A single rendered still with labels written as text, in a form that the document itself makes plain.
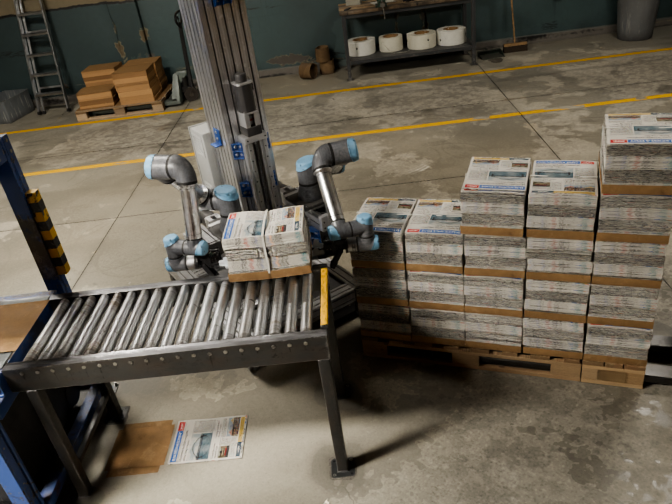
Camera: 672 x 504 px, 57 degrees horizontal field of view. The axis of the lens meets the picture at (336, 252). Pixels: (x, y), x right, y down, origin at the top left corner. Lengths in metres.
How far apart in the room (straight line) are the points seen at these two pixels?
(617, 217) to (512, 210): 0.43
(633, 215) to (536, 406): 1.05
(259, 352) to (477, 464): 1.15
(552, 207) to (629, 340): 0.80
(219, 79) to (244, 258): 0.97
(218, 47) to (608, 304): 2.24
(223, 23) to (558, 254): 1.94
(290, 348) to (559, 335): 1.41
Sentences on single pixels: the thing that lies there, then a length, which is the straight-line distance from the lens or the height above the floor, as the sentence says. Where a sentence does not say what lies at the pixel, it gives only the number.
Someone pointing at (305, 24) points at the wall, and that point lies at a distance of 9.43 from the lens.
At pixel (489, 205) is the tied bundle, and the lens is 2.90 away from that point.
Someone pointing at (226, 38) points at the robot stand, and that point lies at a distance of 3.27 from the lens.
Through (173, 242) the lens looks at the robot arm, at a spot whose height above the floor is 0.95.
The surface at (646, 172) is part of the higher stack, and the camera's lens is 2.83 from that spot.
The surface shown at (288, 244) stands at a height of 0.97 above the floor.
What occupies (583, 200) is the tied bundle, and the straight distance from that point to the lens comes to 2.86.
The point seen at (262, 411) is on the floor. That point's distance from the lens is 3.38.
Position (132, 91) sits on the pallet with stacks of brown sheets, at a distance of 8.91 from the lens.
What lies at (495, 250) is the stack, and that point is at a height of 0.75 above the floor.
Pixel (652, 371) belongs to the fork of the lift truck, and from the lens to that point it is 3.48.
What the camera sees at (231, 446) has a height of 0.01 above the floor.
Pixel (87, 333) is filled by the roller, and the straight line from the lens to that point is 2.90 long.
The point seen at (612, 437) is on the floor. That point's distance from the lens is 3.21.
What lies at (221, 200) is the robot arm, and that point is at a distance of 3.23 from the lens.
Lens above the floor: 2.32
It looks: 30 degrees down
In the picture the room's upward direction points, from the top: 8 degrees counter-clockwise
